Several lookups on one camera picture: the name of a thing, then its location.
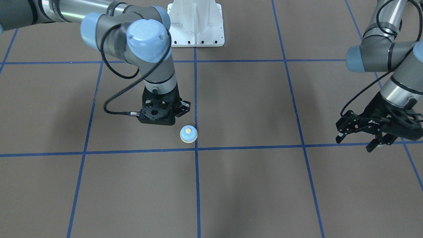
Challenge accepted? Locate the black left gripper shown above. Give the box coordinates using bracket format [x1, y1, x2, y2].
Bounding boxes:
[335, 93, 423, 152]

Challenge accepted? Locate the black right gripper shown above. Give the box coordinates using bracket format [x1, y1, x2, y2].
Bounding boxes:
[142, 85, 191, 117]

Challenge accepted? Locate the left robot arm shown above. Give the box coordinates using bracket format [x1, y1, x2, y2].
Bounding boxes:
[335, 0, 423, 152]

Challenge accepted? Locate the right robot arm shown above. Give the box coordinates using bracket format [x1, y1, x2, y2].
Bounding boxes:
[0, 0, 190, 124]

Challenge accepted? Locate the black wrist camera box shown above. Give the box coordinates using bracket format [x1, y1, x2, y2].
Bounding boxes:
[137, 108, 175, 126]

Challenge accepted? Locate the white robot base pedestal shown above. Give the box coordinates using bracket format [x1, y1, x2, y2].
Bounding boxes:
[167, 0, 225, 47]

